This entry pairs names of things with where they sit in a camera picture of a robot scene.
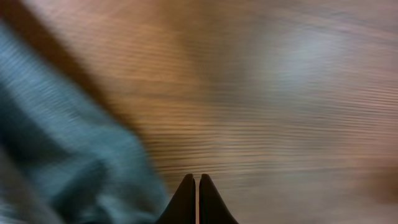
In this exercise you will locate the light blue denim shorts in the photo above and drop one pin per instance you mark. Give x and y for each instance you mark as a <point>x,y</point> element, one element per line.
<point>63,158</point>

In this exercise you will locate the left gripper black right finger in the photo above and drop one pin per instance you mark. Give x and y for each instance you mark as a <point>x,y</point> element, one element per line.
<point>212,209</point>

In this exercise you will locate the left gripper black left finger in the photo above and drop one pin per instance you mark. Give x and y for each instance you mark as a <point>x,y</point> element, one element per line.
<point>182,206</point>

